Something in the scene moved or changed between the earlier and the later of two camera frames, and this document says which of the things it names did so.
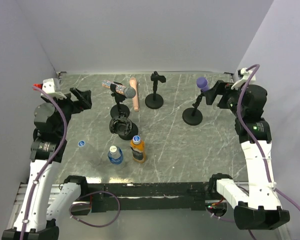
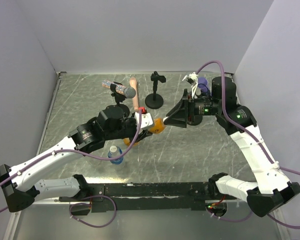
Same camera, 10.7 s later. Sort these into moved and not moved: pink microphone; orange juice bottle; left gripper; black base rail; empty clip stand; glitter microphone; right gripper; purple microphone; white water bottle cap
Moved: right gripper; left gripper; orange juice bottle
Not moved: glitter microphone; pink microphone; empty clip stand; purple microphone; white water bottle cap; black base rail
